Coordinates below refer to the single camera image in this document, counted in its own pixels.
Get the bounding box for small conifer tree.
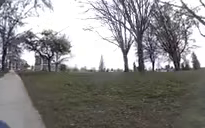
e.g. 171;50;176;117
98;54;106;73

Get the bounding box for bare tree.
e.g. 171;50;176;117
0;0;34;72
156;3;199;71
142;23;164;72
121;0;158;72
84;0;138;73

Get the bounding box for wide grass field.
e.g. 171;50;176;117
17;67;205;128

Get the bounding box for leafy tree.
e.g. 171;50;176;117
24;29;73;73

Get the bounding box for building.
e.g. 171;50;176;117
33;53;50;72
7;58;28;71

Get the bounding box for dark conifer tree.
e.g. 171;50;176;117
190;51;202;71

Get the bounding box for grey concrete sidewalk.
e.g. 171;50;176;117
0;70;47;128

